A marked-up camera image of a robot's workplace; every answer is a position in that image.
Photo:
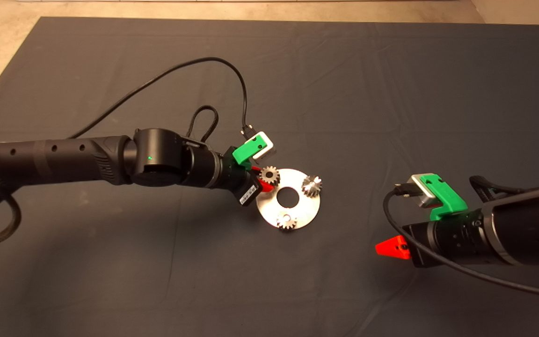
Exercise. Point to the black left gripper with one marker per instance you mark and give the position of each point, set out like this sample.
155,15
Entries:
244,187

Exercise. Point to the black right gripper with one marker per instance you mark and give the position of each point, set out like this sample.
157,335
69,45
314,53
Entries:
447,241

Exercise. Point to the small steel planetary gear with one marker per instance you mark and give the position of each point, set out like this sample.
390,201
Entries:
309,188
273,180
284,225

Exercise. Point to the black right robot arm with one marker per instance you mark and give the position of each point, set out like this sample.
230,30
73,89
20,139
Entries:
531,229

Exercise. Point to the round metal carrier plate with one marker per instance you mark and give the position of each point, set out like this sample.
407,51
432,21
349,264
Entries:
269,206

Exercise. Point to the dark grey table cloth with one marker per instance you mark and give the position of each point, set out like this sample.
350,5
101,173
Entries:
344,93

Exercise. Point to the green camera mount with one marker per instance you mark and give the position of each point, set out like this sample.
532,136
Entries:
447,196
244,152

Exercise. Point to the small silver camera box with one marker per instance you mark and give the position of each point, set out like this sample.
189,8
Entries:
268,147
420,187

